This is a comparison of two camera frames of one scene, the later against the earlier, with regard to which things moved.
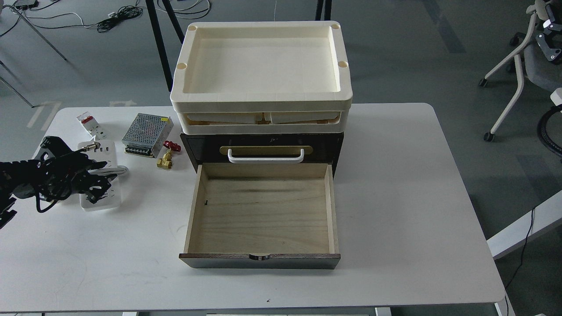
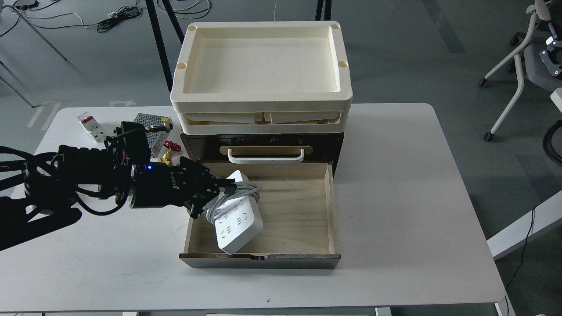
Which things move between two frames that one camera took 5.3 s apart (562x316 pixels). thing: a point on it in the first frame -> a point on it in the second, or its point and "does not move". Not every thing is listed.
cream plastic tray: [254, 77] does not move
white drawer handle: [265, 159] does not move
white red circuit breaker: [92, 126] does not move
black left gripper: [60, 178] -> [188, 184]
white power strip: [104, 151] -> [236, 214]
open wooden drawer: [263, 215] does not move
